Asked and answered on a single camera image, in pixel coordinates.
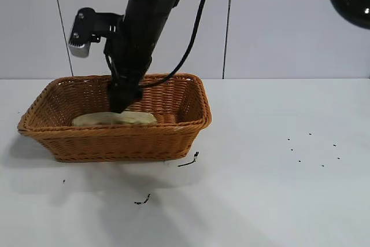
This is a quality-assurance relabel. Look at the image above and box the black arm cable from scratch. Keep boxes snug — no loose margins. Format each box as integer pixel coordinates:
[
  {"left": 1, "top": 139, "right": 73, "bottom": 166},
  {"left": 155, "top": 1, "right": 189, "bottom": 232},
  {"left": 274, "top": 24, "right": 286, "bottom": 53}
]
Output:
[{"left": 138, "top": 0, "right": 210, "bottom": 89}]

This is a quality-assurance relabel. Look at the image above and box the brown woven wicker basket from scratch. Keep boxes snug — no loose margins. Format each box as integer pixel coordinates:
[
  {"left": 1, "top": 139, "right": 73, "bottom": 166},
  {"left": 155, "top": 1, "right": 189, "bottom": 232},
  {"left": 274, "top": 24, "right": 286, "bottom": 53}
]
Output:
[{"left": 17, "top": 73, "right": 213, "bottom": 163}]

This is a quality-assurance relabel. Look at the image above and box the long striped bread loaf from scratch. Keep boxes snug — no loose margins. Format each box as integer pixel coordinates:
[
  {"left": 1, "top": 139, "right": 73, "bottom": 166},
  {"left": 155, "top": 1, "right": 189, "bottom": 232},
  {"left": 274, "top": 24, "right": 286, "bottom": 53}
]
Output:
[{"left": 71, "top": 110, "right": 158, "bottom": 127}]

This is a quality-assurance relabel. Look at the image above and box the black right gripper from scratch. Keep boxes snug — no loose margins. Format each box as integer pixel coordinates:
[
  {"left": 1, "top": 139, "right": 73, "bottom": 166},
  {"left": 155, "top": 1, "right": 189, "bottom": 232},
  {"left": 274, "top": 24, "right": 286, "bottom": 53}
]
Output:
[{"left": 103, "top": 30, "right": 161, "bottom": 114}]

